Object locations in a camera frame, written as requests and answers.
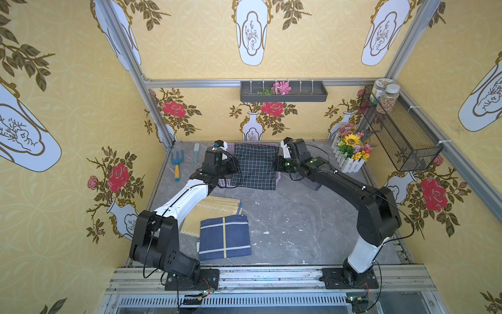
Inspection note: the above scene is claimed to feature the tan zigzag pillowcase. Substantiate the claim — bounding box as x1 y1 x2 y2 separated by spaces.
180 196 243 238

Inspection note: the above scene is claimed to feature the blue yellow garden fork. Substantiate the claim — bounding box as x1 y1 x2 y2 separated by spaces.
171 150 184 181

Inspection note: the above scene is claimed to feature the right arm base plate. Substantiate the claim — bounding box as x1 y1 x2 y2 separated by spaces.
319 267 380 290

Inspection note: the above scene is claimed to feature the black wire mesh basket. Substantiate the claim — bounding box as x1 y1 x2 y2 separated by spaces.
359 86 444 172

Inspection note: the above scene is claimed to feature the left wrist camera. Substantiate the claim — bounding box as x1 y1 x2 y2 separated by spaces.
214 140 228 150

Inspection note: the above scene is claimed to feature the pink artificial flower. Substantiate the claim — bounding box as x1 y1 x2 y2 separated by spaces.
271 81 292 95

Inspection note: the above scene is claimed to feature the glass jar with beans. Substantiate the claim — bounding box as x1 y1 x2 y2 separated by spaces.
376 84 400 114

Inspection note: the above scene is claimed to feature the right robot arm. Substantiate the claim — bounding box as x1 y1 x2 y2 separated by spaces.
277 137 402 278

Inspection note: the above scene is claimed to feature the grey wall shelf tray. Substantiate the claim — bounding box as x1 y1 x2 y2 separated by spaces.
240 80 328 103

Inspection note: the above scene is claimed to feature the black white grid pillowcase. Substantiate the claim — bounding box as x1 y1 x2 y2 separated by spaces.
230 142 280 191

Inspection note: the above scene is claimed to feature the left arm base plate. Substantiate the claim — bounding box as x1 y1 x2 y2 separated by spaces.
164 268 220 292

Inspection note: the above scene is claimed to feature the glass jar white lid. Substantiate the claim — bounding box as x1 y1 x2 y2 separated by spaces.
369 78 395 104

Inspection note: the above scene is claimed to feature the navy blue striped pillowcase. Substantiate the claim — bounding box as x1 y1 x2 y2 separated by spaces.
199 215 252 261

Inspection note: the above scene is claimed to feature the light blue brush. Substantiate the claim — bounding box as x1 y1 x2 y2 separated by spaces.
192 143 200 164

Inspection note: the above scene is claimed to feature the white picket flower planter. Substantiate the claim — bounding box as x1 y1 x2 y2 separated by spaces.
332 123 373 173

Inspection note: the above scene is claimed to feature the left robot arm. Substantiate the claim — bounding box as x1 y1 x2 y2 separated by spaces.
129 141 239 285

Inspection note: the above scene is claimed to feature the purple perforated plastic basket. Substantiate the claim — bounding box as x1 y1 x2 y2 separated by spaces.
217 142 282 188

